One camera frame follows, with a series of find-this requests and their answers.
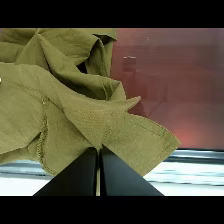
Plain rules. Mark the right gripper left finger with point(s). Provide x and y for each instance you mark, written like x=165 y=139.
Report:
x=78 y=178

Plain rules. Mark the olive green long-sleeved shirt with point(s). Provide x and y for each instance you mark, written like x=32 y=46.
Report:
x=66 y=110

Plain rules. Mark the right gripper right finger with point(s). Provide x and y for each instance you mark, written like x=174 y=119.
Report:
x=123 y=178

